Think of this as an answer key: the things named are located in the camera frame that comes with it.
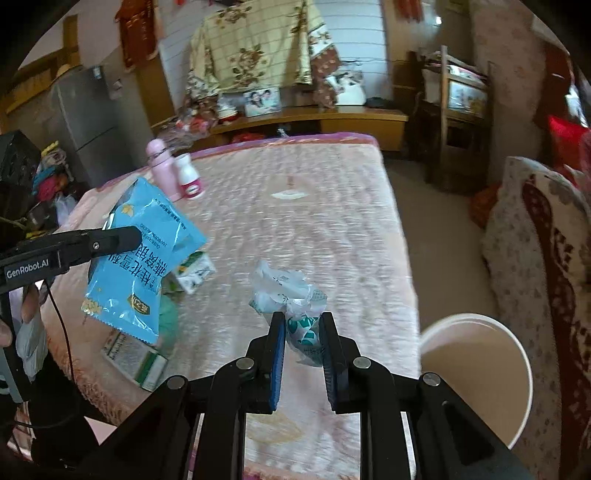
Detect white paper trash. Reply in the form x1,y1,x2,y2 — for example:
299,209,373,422
249,261,328,367

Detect blue snack bag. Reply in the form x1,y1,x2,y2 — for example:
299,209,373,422
81,178,206,345

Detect white trash bucket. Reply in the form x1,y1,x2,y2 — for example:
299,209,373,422
421,313,534,448

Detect left gloved hand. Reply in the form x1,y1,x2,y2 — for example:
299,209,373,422
1,284,48,381

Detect green white carton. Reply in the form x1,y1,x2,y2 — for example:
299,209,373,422
168,251,216,295

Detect pink water bottle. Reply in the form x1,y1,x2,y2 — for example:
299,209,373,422
145,138,182,202

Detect grey refrigerator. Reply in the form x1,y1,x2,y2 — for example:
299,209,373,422
45,62,152,188

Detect small white pink bottle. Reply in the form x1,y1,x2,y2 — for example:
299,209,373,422
174,153,204,198

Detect pink quilted table cover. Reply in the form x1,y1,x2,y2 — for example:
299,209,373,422
41,132,424,480

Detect green white flat box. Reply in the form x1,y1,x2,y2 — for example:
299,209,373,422
101,329,168,392

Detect framed photo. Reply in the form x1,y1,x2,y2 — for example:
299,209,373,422
242,87,281,118

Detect wooden low cabinet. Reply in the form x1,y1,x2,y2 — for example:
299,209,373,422
151,106,409,152

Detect floral sofa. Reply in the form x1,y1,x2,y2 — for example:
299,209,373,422
483,157,590,479

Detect yellow floral hanging cloth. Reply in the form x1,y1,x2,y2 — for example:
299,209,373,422
185,1,342,101

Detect wooden shelf rack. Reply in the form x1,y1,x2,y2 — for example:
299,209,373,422
407,45,492,195

